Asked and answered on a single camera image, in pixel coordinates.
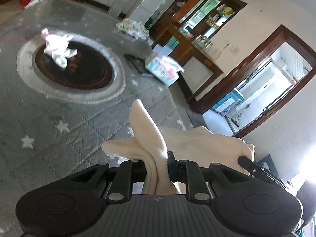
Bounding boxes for cream fleece garment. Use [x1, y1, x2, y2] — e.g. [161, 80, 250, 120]
[102, 100, 254, 195]

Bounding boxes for tissue pack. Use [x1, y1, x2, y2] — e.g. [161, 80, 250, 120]
[145, 53, 185, 87]

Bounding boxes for round dark table inset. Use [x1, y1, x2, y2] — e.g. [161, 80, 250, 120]
[17, 34, 126, 104]

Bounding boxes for black flat remote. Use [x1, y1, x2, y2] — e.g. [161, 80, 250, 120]
[124, 54, 153, 77]

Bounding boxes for floral patterned cloth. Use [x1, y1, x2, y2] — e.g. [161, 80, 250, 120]
[116, 18, 149, 40]

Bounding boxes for small white baby garment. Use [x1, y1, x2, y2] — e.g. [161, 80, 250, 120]
[41, 28, 77, 69]

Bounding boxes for white refrigerator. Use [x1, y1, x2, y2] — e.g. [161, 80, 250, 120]
[126, 0, 166, 24]

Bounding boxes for wooden wall display cabinet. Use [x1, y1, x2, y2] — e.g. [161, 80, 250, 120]
[161, 0, 249, 48]

